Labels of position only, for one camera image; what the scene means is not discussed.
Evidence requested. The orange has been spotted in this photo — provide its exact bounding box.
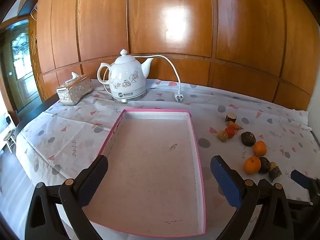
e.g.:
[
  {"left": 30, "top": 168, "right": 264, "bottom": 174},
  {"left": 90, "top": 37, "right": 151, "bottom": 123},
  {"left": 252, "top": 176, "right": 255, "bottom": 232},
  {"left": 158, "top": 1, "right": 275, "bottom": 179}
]
[
  {"left": 253, "top": 141, "right": 267, "bottom": 156},
  {"left": 244, "top": 156, "right": 261, "bottom": 175}
]

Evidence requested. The silver kettle base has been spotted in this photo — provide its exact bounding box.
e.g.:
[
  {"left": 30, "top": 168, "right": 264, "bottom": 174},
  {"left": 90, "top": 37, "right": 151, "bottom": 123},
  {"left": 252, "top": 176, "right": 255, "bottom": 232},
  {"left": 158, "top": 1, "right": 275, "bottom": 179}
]
[{"left": 111, "top": 93, "right": 148, "bottom": 104}]

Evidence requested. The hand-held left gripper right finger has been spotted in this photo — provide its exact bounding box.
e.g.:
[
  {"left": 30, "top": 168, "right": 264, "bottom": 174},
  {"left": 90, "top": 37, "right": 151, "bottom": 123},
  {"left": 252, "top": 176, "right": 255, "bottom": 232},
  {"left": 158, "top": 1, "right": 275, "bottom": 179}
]
[{"left": 210, "top": 155, "right": 302, "bottom": 240}]

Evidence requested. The white floral ceramic kettle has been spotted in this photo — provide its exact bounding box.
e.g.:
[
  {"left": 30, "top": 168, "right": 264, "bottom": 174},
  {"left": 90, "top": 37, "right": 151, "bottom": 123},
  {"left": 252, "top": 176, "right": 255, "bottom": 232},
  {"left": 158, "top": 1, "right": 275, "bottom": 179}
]
[{"left": 97, "top": 49, "right": 154, "bottom": 99}]

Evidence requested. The wooden door with glass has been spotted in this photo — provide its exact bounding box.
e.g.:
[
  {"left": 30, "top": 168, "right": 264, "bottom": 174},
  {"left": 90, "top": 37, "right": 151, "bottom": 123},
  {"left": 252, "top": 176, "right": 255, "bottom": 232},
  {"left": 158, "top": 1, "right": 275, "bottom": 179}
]
[{"left": 0, "top": 17, "right": 42, "bottom": 112}]

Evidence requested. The dark brown round fruit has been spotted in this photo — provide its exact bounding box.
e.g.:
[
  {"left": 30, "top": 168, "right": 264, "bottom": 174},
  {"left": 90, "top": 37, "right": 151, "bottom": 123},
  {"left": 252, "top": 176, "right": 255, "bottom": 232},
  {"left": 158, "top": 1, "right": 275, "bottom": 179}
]
[
  {"left": 241, "top": 131, "right": 256, "bottom": 146},
  {"left": 258, "top": 157, "right": 271, "bottom": 174}
]

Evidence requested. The silver embossed tissue box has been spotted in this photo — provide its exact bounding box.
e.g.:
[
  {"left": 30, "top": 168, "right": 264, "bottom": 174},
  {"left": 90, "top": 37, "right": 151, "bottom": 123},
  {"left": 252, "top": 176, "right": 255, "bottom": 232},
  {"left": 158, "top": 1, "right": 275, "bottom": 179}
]
[{"left": 56, "top": 72, "right": 94, "bottom": 106}]

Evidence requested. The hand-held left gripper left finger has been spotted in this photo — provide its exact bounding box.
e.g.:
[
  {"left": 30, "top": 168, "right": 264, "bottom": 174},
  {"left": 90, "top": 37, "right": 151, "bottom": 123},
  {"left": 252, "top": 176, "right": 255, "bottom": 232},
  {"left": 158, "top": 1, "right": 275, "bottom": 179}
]
[{"left": 24, "top": 154, "right": 108, "bottom": 240}]

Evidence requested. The white patterned tablecloth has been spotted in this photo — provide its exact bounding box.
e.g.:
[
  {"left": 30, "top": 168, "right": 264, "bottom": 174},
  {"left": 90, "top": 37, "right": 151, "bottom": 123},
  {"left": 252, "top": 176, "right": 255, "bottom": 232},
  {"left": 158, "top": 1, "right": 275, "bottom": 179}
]
[{"left": 0, "top": 79, "right": 320, "bottom": 240}]

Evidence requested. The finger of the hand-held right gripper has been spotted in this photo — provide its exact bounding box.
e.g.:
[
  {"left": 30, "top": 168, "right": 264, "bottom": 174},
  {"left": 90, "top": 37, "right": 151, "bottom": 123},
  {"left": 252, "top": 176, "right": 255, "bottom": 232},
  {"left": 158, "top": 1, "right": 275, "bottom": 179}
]
[{"left": 290, "top": 170, "right": 320, "bottom": 198}]

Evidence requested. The white power cord with plug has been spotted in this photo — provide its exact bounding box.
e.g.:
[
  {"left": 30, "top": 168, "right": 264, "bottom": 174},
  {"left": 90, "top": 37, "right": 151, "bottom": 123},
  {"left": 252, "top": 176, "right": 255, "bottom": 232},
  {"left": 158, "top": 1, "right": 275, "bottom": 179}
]
[{"left": 135, "top": 54, "right": 185, "bottom": 103}]

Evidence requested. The wooden wardrobe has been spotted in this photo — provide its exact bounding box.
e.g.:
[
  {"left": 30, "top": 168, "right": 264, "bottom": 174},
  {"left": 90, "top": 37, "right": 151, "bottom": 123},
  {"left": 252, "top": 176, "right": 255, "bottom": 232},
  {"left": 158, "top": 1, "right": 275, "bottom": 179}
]
[{"left": 29, "top": 0, "right": 315, "bottom": 112}]

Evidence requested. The pink shallow tray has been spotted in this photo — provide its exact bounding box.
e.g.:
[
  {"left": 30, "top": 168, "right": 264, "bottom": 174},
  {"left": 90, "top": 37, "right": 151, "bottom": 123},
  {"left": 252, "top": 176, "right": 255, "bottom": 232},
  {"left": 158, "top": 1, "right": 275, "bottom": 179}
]
[{"left": 97, "top": 109, "right": 207, "bottom": 238}]

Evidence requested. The small wooden stool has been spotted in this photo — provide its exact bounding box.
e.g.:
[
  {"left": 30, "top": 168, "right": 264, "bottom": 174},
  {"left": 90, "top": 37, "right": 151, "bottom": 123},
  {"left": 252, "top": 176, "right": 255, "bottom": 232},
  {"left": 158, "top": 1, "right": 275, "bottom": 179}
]
[{"left": 3, "top": 130, "right": 16, "bottom": 153}]

